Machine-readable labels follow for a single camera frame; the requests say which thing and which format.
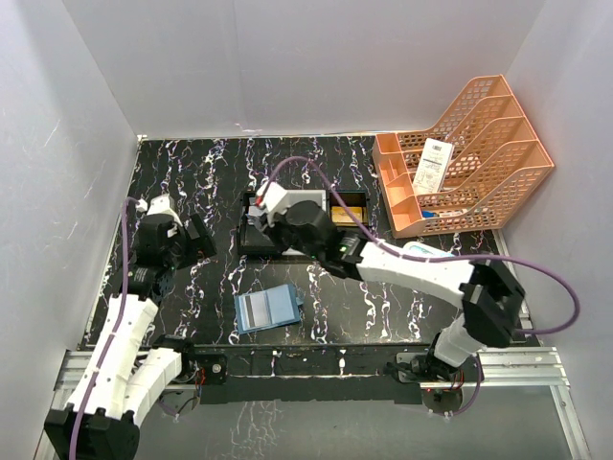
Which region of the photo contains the packaged nail clipper blister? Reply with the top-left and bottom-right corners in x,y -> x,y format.
403,241 -> 452,259

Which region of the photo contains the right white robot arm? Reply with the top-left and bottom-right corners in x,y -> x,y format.
256,183 -> 525,380

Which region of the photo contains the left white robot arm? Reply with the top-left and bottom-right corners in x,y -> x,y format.
44,195 -> 216,459

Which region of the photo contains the aluminium frame rail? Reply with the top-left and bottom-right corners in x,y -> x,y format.
49,344 -> 590,459

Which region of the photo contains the white stripe card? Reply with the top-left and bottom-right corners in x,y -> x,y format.
246,206 -> 268,230
238,292 -> 271,330

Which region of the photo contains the gold credit card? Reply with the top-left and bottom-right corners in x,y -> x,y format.
330,206 -> 366,226

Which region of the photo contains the orange mesh file organizer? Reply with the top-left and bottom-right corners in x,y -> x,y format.
373,75 -> 555,239

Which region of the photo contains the blue leather card holder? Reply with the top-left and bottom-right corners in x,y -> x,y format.
234,284 -> 304,334

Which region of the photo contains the three-compartment black white tray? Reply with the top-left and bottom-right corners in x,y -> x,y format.
237,190 -> 371,259

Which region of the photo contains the white paper receipt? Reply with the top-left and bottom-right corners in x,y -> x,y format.
413,138 -> 454,196

